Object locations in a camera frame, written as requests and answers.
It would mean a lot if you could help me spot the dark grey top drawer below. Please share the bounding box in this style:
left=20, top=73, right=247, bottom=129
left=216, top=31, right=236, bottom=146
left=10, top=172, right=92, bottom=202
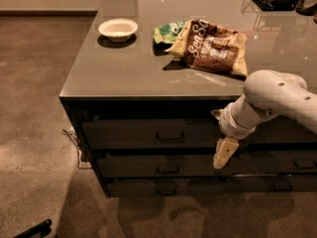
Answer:
left=82, top=119, right=222, bottom=150

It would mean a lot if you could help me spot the right middle drawer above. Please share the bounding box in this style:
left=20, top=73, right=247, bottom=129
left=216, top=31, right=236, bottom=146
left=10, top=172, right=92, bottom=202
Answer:
left=228, top=150, right=317, bottom=175

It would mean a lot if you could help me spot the dark grey drawer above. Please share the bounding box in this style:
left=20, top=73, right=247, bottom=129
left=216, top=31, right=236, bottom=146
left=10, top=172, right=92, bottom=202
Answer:
left=97, top=155, right=234, bottom=178
left=106, top=177, right=275, bottom=198
left=82, top=119, right=222, bottom=150

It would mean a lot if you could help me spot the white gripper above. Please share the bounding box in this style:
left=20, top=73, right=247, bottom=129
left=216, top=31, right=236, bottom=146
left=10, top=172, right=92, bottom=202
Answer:
left=211, top=103, right=256, bottom=170

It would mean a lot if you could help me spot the wire rack on floor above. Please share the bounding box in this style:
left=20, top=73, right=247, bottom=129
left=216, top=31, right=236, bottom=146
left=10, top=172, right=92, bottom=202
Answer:
left=61, top=128, right=91, bottom=170

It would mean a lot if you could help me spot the dark round object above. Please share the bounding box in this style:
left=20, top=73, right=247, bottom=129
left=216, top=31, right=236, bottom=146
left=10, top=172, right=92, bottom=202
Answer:
left=296, top=0, right=317, bottom=16

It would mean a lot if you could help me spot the dark grey cabinet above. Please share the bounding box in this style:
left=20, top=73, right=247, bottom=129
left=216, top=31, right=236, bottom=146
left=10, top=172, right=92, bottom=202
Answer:
left=60, top=0, right=317, bottom=196

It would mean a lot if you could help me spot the right top drawer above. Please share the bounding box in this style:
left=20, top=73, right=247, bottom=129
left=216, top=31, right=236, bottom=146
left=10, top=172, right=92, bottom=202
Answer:
left=246, top=116, right=317, bottom=144

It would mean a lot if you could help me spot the right bottom drawer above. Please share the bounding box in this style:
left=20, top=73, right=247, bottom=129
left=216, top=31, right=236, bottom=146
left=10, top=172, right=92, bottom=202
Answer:
left=227, top=175, right=317, bottom=192

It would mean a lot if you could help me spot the green snack bag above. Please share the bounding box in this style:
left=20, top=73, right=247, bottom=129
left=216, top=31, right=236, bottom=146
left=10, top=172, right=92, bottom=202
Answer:
left=153, top=21, right=185, bottom=44

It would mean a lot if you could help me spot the brown snack bag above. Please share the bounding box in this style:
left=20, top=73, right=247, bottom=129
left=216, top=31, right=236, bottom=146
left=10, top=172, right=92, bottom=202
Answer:
left=166, top=20, right=248, bottom=77

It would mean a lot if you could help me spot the dark grey middle drawer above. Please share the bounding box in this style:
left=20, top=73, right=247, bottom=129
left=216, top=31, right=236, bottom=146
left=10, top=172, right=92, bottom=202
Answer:
left=97, top=155, right=234, bottom=178

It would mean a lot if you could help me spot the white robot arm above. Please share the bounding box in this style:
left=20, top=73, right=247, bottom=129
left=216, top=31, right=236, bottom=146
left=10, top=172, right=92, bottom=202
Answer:
left=211, top=69, right=317, bottom=170

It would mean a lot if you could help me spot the dark grey bottom drawer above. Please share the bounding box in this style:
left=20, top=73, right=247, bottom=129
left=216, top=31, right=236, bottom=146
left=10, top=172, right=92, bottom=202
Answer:
left=106, top=177, right=275, bottom=198

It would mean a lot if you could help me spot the black object floor corner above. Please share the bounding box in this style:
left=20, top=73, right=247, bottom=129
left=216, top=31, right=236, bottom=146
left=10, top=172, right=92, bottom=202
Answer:
left=14, top=219, right=52, bottom=238

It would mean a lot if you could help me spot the white bowl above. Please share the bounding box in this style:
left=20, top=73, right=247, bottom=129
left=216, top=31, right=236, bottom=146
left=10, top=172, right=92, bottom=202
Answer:
left=98, top=18, right=138, bottom=43

